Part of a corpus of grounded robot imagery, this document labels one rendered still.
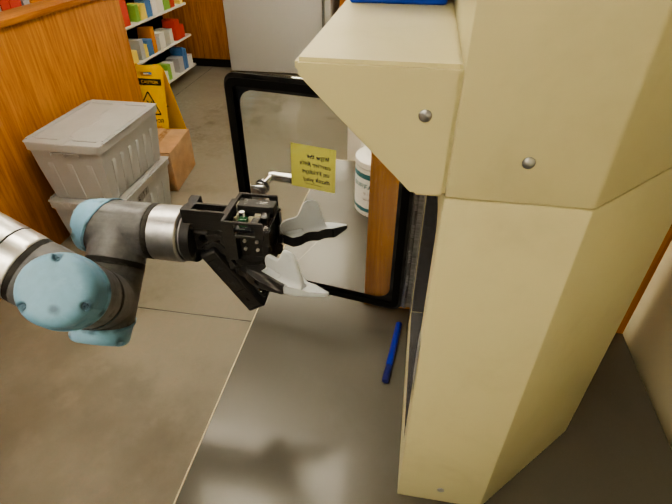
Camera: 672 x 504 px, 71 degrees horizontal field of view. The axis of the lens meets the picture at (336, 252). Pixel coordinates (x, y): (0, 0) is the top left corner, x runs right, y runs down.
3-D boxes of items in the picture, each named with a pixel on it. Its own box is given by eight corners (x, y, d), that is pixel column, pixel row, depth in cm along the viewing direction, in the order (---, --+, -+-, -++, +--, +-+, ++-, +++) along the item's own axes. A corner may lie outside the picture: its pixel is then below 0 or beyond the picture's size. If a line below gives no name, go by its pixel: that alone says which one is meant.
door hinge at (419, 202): (410, 306, 87) (438, 93, 63) (410, 316, 85) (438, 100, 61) (402, 305, 87) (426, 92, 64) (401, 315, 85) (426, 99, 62)
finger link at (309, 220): (347, 198, 64) (282, 214, 61) (347, 234, 67) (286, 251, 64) (338, 188, 66) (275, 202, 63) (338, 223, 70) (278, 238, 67)
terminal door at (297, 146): (400, 311, 87) (425, 92, 63) (250, 276, 95) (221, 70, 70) (401, 308, 87) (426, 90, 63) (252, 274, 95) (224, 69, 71)
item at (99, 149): (170, 155, 288) (158, 102, 268) (118, 207, 241) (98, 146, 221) (107, 150, 294) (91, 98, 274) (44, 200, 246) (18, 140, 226)
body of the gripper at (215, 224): (267, 227, 55) (170, 217, 57) (273, 282, 60) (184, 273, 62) (283, 194, 61) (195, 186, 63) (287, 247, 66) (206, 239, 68)
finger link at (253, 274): (273, 291, 55) (228, 259, 60) (274, 301, 56) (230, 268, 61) (302, 272, 58) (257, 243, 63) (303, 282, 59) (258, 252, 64)
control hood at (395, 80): (440, 74, 62) (452, -12, 56) (444, 200, 37) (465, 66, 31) (354, 70, 64) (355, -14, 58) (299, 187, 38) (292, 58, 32)
